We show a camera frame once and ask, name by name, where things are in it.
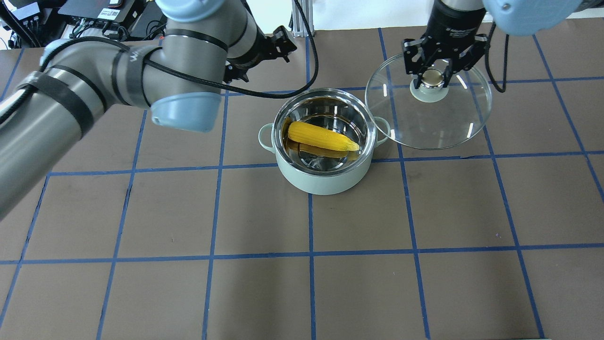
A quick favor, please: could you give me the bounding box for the glass pot lid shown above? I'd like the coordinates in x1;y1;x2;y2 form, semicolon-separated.
364;54;493;150

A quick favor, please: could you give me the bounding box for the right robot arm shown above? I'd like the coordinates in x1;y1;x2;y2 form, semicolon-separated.
402;0;603;90

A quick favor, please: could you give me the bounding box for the black electronics box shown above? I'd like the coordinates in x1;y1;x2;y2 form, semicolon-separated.
58;0;145;23

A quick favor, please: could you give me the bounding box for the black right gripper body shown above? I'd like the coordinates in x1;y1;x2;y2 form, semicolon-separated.
402;30;487;75

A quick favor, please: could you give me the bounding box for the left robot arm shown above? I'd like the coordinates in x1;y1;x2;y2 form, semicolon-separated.
0;0;296;218

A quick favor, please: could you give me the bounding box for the pale green cooking pot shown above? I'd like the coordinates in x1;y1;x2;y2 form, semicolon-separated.
258;88;390;196

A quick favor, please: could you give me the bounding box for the aluminium frame post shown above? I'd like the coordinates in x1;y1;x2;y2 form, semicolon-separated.
291;0;315;37

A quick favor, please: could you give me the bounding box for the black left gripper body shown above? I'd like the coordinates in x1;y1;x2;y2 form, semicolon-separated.
224;26;297;83

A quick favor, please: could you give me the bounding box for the yellow corn cob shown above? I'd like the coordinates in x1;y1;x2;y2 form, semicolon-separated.
287;121;361;151

